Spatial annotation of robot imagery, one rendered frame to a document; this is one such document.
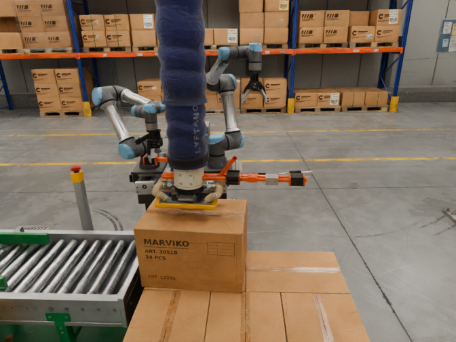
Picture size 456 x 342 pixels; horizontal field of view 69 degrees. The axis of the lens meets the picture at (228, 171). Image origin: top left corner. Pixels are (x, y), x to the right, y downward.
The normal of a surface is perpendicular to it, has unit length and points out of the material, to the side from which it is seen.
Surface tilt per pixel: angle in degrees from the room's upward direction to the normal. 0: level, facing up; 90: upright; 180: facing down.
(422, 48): 90
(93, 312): 90
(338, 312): 0
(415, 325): 0
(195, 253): 90
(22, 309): 90
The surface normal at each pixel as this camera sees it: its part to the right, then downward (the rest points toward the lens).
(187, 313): -0.02, -0.93
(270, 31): -0.02, 0.36
